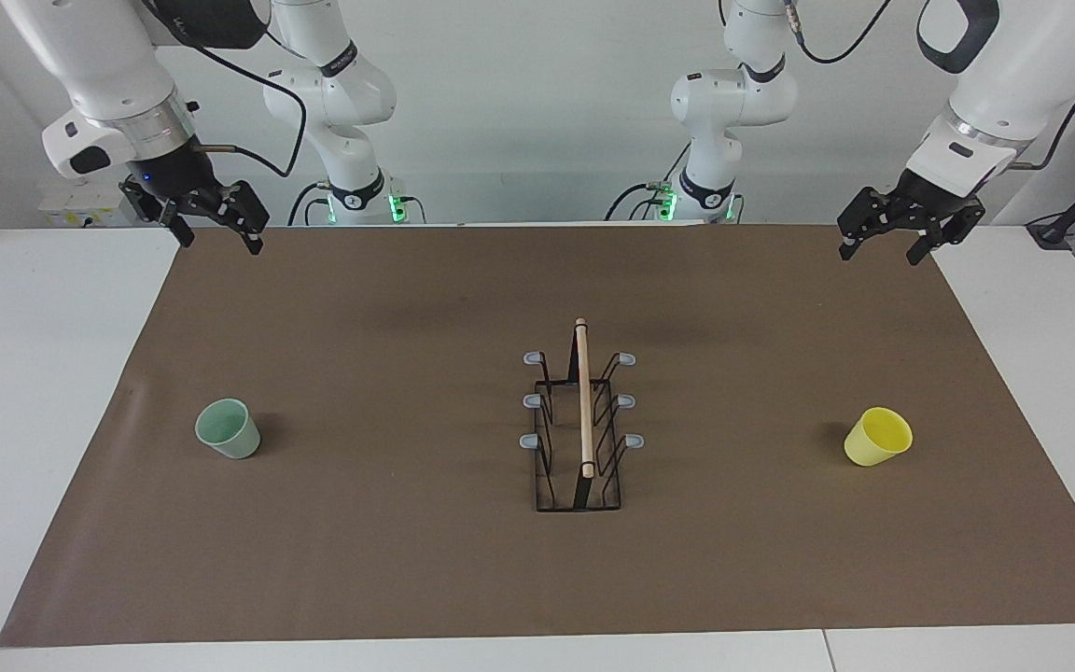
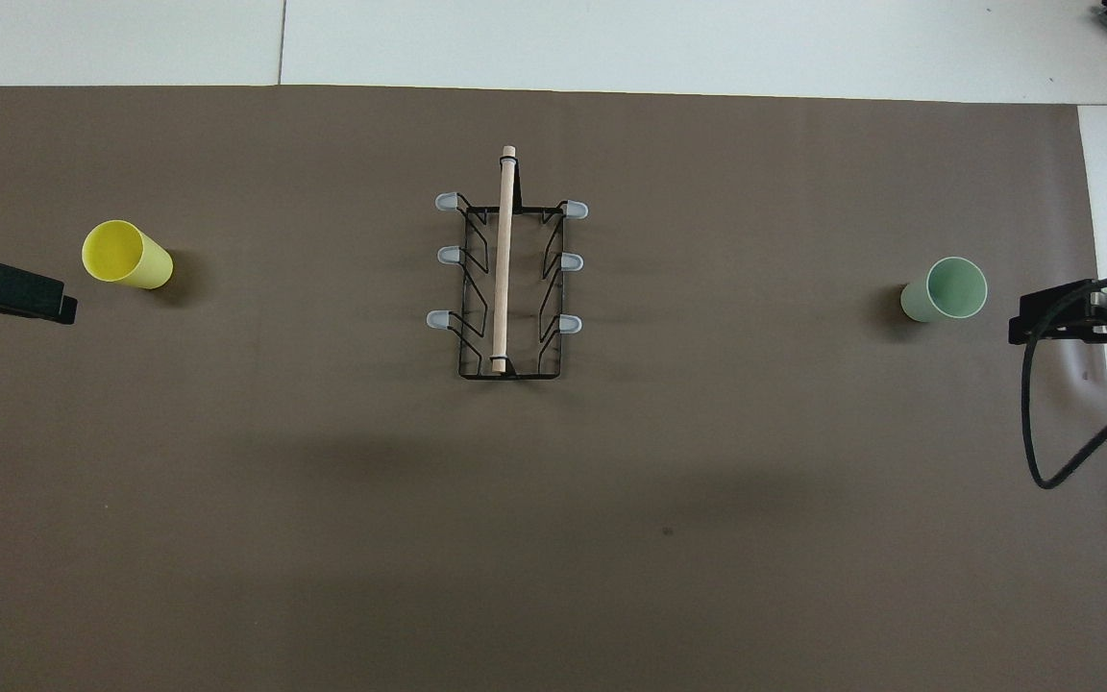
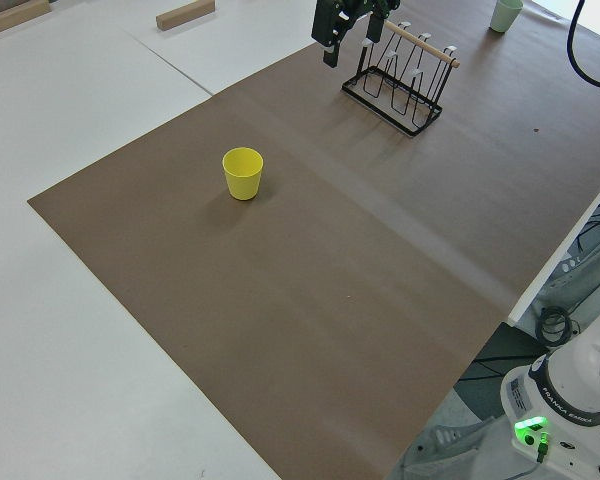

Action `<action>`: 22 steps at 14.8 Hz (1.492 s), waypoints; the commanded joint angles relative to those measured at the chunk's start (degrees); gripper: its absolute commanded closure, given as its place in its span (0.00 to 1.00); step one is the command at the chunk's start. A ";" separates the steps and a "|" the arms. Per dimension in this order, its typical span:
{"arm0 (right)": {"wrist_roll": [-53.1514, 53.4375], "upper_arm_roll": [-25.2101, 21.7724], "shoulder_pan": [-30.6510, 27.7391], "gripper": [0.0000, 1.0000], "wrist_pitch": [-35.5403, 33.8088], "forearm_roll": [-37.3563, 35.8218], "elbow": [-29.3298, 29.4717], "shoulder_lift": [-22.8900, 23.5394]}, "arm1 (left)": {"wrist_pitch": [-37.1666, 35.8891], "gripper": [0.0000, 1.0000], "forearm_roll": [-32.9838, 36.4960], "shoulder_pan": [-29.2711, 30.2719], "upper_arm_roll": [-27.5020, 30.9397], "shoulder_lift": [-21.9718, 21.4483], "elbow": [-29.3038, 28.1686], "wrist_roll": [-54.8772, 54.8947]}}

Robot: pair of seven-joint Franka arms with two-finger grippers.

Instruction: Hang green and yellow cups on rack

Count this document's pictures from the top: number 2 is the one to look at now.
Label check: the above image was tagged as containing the black wire cup rack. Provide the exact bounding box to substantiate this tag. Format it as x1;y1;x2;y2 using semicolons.
426;145;590;382

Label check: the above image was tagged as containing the brown table mat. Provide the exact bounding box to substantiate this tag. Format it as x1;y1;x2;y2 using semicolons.
0;85;1107;692

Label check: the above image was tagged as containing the pale green plastic cup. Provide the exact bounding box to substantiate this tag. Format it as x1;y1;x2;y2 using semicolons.
900;256;989;324

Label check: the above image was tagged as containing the yellow plastic cup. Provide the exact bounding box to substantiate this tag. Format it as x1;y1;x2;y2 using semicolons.
82;219;174;290

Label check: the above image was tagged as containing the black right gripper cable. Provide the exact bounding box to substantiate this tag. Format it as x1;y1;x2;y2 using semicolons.
1021;272;1107;490

